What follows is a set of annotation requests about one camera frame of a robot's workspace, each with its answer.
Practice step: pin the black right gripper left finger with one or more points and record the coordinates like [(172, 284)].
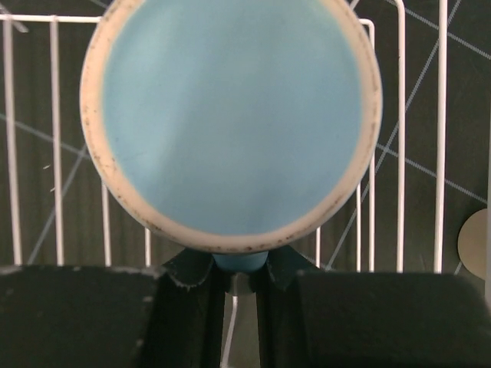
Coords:
[(121, 316)]

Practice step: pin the light blue mug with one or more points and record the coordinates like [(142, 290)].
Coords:
[(231, 127)]

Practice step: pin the tall beige cup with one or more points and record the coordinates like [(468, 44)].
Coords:
[(472, 243)]

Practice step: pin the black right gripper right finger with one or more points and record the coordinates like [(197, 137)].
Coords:
[(308, 317)]

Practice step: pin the black grid mat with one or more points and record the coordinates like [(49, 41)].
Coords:
[(343, 242)]

